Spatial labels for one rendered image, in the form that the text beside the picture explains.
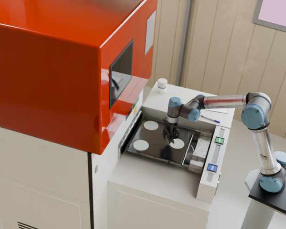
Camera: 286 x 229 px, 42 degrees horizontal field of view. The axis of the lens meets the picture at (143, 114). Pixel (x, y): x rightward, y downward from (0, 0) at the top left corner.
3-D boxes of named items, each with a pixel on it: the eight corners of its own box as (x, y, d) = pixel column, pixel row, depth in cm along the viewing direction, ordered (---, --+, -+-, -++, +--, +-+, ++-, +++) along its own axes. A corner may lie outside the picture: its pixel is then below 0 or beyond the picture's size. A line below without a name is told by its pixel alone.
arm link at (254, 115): (289, 179, 209) (268, 94, 190) (282, 196, 199) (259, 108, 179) (268, 178, 217) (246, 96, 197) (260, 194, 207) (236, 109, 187)
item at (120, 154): (117, 159, 233) (117, 148, 227) (140, 119, 266) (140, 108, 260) (120, 160, 232) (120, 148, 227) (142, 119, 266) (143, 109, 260)
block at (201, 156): (192, 157, 233) (192, 154, 231) (193, 154, 236) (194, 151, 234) (204, 161, 231) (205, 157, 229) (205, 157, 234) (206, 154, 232)
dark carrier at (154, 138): (128, 149, 234) (128, 148, 233) (145, 118, 260) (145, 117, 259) (180, 164, 226) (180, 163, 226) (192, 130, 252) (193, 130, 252)
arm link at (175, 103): (179, 105, 210) (166, 100, 214) (177, 120, 217) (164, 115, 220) (185, 98, 216) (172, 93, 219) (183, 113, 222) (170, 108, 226)
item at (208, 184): (195, 199, 215) (199, 183, 206) (212, 140, 257) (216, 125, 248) (211, 204, 213) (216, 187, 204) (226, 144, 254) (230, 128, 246)
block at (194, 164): (189, 166, 227) (189, 162, 225) (190, 162, 230) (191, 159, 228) (201, 170, 225) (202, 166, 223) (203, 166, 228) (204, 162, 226)
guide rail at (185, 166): (127, 152, 242) (127, 149, 240) (128, 151, 243) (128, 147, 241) (202, 174, 231) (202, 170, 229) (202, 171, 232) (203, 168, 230)
